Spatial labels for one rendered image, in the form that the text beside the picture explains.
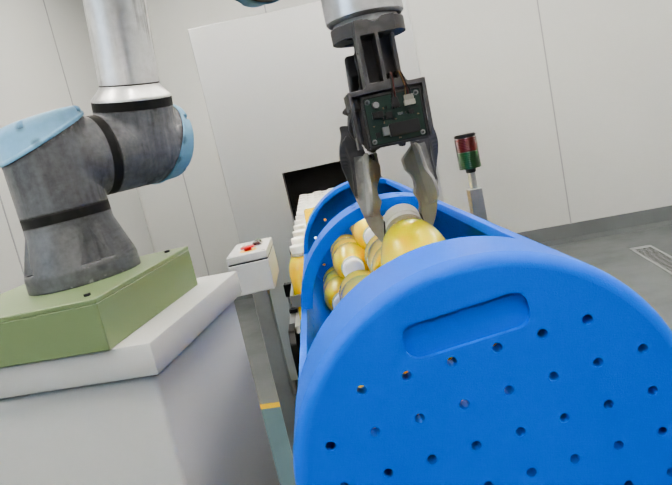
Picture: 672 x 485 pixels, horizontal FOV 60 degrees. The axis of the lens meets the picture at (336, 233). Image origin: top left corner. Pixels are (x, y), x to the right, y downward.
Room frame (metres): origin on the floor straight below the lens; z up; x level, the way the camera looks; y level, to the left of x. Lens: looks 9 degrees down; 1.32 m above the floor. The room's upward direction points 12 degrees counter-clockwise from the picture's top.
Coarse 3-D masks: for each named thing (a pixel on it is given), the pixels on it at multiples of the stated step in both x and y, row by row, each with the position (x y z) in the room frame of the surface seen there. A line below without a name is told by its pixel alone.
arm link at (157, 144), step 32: (96, 0) 0.83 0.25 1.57; (128, 0) 0.84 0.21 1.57; (96, 32) 0.84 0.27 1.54; (128, 32) 0.85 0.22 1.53; (96, 64) 0.86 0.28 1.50; (128, 64) 0.85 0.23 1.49; (96, 96) 0.86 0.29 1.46; (128, 96) 0.84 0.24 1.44; (160, 96) 0.87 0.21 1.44; (128, 128) 0.84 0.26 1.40; (160, 128) 0.87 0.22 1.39; (192, 128) 0.92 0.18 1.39; (128, 160) 0.83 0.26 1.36; (160, 160) 0.87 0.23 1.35
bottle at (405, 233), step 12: (408, 216) 0.57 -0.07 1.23; (396, 228) 0.55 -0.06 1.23; (408, 228) 0.54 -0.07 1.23; (420, 228) 0.53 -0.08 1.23; (432, 228) 0.54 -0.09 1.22; (384, 240) 0.55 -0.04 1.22; (396, 240) 0.53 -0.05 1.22; (408, 240) 0.52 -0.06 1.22; (420, 240) 0.52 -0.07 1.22; (432, 240) 0.52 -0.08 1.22; (384, 252) 0.54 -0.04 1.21; (396, 252) 0.52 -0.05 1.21
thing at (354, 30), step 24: (360, 24) 0.52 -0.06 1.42; (384, 24) 0.53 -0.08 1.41; (360, 48) 0.52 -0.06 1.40; (384, 48) 0.55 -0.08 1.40; (360, 72) 0.55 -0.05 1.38; (384, 72) 0.53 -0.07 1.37; (360, 96) 0.54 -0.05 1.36; (384, 96) 0.53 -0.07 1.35; (408, 96) 0.52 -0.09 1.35; (360, 120) 0.58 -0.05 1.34; (384, 120) 0.53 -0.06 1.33; (408, 120) 0.52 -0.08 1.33; (432, 120) 0.53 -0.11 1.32; (360, 144) 0.53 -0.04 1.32; (384, 144) 0.53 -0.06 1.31
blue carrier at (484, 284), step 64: (384, 192) 1.22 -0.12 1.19; (320, 256) 0.76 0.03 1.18; (448, 256) 0.37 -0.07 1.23; (512, 256) 0.36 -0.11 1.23; (320, 320) 0.90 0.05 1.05; (384, 320) 0.36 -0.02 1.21; (448, 320) 0.36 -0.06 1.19; (512, 320) 0.36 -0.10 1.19; (576, 320) 0.36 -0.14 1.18; (640, 320) 0.36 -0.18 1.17; (320, 384) 0.36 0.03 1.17; (384, 384) 0.36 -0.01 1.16; (448, 384) 0.36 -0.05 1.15; (512, 384) 0.36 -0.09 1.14; (576, 384) 0.36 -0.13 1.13; (640, 384) 0.36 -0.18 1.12; (320, 448) 0.36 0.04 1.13; (384, 448) 0.36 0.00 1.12; (448, 448) 0.36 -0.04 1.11; (512, 448) 0.36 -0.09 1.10; (576, 448) 0.36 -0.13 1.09; (640, 448) 0.36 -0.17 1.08
